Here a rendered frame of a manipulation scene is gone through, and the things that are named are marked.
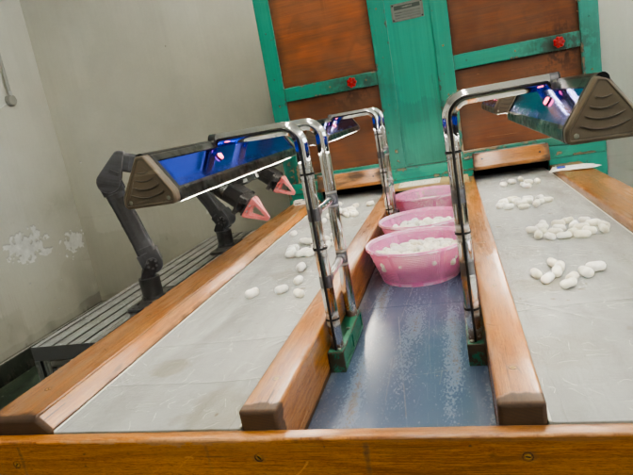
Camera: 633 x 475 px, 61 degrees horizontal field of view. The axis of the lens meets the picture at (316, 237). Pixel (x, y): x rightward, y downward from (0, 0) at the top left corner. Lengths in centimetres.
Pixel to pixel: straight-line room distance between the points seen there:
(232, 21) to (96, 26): 90
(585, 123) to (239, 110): 289
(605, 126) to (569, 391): 32
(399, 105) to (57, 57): 240
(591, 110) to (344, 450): 48
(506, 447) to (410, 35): 196
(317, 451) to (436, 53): 193
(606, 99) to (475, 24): 179
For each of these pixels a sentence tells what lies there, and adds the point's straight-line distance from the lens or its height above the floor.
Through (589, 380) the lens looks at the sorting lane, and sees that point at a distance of 78.
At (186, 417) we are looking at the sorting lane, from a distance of 83.
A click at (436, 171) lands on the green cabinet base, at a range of 241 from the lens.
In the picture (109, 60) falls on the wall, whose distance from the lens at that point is 380.
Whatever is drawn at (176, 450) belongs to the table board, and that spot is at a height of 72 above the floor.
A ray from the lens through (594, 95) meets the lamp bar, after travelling 66.
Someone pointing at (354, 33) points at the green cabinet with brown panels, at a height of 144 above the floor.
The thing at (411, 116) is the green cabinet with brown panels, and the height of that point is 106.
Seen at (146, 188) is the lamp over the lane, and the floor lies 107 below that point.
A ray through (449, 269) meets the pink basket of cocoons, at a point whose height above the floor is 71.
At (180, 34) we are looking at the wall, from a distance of 358.
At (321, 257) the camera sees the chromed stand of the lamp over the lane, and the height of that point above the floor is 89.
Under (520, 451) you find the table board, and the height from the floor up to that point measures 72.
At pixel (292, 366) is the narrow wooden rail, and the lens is 83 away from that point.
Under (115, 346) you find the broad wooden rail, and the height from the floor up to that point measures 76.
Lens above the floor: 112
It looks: 12 degrees down
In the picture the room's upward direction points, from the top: 10 degrees counter-clockwise
